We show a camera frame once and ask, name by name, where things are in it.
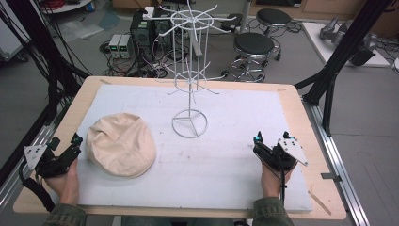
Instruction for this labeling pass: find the person's right hand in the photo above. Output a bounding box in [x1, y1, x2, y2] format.
[260, 159, 298, 200]

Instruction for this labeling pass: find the grey bench power supply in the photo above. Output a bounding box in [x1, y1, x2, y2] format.
[107, 33, 122, 59]
[118, 33, 136, 60]

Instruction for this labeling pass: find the thin wooden stick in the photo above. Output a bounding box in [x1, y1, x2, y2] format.
[308, 189, 333, 217]

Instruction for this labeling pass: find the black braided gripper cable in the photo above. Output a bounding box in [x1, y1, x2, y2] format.
[18, 159, 56, 214]

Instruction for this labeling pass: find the aluminium rail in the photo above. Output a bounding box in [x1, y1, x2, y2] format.
[301, 98, 372, 226]
[0, 102, 69, 211]

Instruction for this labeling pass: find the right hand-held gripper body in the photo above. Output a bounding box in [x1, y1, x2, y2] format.
[252, 136, 309, 172]

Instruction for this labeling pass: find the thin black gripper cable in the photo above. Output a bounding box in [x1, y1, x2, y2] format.
[278, 155, 289, 206]

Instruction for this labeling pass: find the small black round stool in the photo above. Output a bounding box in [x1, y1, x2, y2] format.
[255, 8, 294, 38]

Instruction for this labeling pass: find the white wire hat rack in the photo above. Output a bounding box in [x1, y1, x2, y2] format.
[146, 0, 238, 139]

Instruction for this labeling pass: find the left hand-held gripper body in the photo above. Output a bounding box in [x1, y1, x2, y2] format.
[23, 143, 81, 179]

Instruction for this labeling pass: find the grey metal bracket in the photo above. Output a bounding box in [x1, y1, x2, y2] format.
[320, 171, 343, 184]

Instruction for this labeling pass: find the beige cloth hat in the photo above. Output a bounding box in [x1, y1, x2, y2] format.
[86, 112, 157, 180]

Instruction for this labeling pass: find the black metal frame post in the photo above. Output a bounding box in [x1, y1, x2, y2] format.
[0, 0, 92, 126]
[294, 0, 395, 137]

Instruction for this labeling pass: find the white board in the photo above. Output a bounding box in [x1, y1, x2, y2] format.
[301, 21, 391, 69]

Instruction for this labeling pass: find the black computer tower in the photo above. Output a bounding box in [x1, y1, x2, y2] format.
[129, 8, 159, 63]

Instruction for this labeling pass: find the person's left hand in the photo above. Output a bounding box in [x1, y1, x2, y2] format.
[43, 157, 80, 206]

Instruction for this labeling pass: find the white foam mat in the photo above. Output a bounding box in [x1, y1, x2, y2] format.
[75, 83, 313, 214]

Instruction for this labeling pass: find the large black round stool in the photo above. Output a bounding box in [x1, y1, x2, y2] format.
[230, 31, 277, 83]

